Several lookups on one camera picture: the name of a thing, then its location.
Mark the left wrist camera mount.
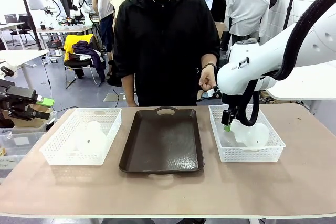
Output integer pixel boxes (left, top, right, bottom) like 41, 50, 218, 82
0, 60, 18, 80

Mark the red and black toolbox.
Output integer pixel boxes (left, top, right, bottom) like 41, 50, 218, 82
46, 39, 62, 50

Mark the person in black jacket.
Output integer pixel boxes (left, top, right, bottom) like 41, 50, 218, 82
112, 0, 221, 107

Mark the dark brown serving tray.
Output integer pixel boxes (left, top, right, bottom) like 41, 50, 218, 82
119, 106, 205, 174

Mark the metal chair with clothes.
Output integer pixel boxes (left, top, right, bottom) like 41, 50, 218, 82
64, 34, 106, 90

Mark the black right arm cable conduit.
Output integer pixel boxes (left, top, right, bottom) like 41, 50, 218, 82
237, 0, 336, 127

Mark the background work table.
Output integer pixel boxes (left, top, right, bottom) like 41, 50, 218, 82
34, 23, 93, 41

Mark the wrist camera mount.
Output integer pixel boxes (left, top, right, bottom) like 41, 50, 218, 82
0, 60, 18, 80
207, 85, 223, 98

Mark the black office chair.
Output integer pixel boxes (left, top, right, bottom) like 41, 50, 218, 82
10, 15, 36, 46

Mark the black light stand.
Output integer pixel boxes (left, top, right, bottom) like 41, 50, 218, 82
20, 0, 43, 51

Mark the person's left forearm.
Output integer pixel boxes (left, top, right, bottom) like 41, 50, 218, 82
201, 53, 220, 68

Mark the black tripod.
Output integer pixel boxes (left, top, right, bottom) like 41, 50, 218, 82
282, 0, 299, 31

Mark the mannequin in grey tank top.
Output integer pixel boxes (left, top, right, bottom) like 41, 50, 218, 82
92, 0, 116, 54

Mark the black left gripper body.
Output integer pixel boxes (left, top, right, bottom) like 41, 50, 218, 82
0, 79, 37, 120

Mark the person's right forearm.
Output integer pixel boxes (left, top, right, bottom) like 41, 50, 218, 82
123, 77, 138, 100

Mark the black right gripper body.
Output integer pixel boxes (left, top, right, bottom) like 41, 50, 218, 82
221, 94, 244, 116

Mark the mannequin in white shirt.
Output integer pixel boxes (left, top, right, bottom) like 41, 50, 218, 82
225, 0, 271, 38

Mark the white perforated plastic basket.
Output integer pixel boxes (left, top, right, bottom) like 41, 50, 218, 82
208, 104, 287, 163
39, 108, 123, 166

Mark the person's left hand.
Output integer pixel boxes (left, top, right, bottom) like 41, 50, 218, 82
198, 64, 218, 91

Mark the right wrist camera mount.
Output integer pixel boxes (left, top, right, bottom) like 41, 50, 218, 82
207, 85, 223, 98

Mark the translucent plastic conical flask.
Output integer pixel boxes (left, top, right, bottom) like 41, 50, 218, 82
220, 119, 270, 153
70, 120, 108, 156

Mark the yellow garment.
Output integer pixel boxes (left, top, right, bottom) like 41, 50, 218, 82
64, 34, 95, 61

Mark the clear plastic storage bin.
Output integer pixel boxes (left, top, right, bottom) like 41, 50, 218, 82
0, 128, 47, 178

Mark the white desk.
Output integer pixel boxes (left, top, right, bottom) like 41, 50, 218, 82
0, 49, 50, 91

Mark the purple garment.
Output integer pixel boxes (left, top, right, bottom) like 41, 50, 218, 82
72, 40, 107, 83

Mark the white side table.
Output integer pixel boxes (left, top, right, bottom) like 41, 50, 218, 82
265, 61, 336, 101

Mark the brown cardboard box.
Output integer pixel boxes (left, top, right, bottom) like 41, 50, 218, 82
12, 113, 55, 128
26, 104, 54, 115

